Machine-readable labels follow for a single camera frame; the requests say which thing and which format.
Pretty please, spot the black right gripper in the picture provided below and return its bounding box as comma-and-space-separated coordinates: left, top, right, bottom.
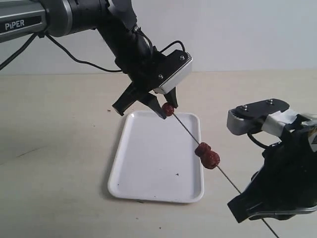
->
227, 128, 317, 223

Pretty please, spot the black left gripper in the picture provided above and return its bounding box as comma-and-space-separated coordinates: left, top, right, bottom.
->
98, 25, 167, 119

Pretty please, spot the red date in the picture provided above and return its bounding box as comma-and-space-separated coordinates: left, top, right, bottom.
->
195, 142, 211, 157
201, 150, 220, 170
162, 103, 174, 117

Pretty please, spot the thin metal skewer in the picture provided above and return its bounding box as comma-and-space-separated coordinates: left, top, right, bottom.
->
173, 113, 279, 238

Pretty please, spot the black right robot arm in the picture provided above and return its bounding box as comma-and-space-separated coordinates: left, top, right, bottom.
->
227, 125, 317, 223

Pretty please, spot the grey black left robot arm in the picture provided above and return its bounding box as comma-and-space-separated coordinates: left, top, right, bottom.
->
0, 0, 178, 119

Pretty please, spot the white rectangular plastic tray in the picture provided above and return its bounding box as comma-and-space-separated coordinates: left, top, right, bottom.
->
107, 111, 204, 203

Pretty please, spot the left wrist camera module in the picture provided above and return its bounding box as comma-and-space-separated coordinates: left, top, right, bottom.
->
153, 50, 193, 95

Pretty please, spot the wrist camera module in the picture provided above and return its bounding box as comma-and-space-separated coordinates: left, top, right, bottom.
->
226, 98, 310, 137
153, 50, 193, 95

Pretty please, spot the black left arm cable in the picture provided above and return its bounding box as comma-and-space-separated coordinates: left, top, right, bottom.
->
0, 32, 186, 73

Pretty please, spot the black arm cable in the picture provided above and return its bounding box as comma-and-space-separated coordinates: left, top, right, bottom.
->
0, 32, 186, 73
247, 132, 273, 149

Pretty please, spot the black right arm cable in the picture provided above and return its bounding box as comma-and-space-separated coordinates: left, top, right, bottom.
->
247, 132, 273, 149

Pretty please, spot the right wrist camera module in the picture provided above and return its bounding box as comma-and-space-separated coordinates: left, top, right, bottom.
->
226, 98, 310, 137

